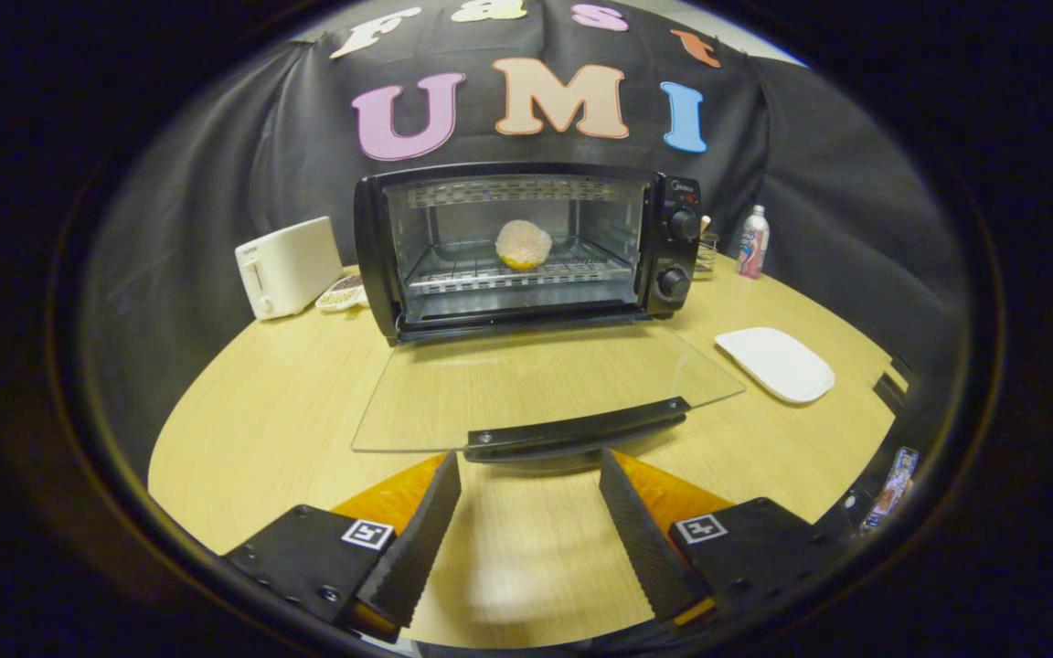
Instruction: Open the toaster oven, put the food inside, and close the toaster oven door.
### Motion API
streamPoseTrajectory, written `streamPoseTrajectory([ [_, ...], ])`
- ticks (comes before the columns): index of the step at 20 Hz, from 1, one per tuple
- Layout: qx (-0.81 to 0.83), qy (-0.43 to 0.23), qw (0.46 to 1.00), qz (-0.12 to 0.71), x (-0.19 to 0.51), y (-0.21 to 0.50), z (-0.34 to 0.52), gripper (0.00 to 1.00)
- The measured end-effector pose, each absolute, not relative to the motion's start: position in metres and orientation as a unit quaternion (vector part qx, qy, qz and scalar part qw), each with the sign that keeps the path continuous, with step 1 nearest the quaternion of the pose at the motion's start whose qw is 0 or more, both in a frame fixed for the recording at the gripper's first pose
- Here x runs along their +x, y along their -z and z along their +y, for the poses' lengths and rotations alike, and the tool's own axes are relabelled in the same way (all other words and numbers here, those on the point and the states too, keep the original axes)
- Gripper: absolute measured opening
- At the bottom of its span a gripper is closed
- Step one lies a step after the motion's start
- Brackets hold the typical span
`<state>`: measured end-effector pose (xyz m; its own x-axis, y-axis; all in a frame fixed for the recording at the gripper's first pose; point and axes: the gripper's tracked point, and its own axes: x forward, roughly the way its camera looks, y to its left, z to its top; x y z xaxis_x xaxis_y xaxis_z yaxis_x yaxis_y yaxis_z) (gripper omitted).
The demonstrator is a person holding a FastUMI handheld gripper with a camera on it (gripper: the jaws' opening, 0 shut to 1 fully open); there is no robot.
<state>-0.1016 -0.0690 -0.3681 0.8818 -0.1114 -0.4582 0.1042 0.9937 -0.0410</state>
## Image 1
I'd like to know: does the smartphone with colourful screen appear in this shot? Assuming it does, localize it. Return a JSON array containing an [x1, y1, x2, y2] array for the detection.
[[859, 446, 920, 535]]

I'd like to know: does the black toaster oven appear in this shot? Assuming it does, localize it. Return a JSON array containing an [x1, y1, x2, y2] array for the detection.
[[351, 163, 747, 463]]

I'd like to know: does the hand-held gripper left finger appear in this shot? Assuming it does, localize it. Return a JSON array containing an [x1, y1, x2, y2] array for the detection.
[[221, 451, 463, 644]]

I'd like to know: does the white plate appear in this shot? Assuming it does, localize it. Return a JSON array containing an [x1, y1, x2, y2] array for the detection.
[[715, 327, 836, 405]]

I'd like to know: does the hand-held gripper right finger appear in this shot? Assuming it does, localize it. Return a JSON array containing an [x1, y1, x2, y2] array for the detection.
[[599, 448, 847, 628]]

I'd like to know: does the round sugared bun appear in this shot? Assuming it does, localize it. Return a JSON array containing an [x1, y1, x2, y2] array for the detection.
[[495, 219, 553, 271]]

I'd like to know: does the white pop-up toaster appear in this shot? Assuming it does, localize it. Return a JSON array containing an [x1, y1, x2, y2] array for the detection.
[[235, 216, 345, 321]]

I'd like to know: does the black backdrop cloth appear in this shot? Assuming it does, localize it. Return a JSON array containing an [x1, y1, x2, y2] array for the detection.
[[79, 0, 971, 485]]

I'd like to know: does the pink label drink bottle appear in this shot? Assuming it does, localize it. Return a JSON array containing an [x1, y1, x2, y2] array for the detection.
[[737, 205, 771, 281]]

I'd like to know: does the clear glass jar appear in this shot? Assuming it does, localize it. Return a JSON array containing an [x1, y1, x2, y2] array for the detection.
[[695, 216, 720, 279]]

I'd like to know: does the small patterned dish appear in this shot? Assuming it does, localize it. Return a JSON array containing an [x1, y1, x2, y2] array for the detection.
[[315, 273, 368, 313]]

